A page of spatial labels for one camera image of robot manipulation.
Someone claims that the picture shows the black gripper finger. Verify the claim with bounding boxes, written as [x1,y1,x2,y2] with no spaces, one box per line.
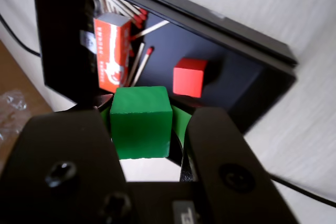
[0,93,137,224]
[170,104,300,224]

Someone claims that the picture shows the green wooden cube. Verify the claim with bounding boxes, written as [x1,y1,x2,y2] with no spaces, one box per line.
[109,86,173,161]

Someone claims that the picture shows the red wooden cube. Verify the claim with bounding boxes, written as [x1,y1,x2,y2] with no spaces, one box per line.
[172,57,208,99]

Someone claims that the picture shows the black cardboard box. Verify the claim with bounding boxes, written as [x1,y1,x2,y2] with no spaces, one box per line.
[33,0,299,135]

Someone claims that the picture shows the clear plastic bag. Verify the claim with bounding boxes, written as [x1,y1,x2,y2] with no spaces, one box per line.
[0,90,28,141]

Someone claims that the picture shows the orange matchbox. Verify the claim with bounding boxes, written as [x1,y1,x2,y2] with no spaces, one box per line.
[93,13,132,93]

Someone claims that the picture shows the red-tipped wooden match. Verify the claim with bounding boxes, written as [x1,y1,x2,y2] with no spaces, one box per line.
[127,42,145,82]
[130,47,155,87]
[112,0,147,22]
[104,0,144,25]
[119,0,148,16]
[130,19,170,41]
[99,0,143,29]

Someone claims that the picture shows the long black power cable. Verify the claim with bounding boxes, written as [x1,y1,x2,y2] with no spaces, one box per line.
[0,14,336,208]

